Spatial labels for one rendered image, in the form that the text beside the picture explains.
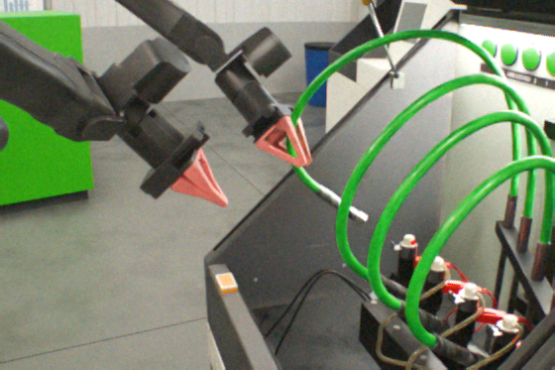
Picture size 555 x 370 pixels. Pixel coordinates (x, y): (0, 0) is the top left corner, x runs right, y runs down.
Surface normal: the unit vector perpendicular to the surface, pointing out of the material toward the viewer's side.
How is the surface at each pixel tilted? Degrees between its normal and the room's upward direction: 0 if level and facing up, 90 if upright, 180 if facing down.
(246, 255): 90
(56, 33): 90
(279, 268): 90
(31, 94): 132
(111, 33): 90
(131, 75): 71
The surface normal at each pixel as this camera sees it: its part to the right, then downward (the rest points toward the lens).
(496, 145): -0.93, 0.08
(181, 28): 0.15, 0.11
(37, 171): 0.59, 0.25
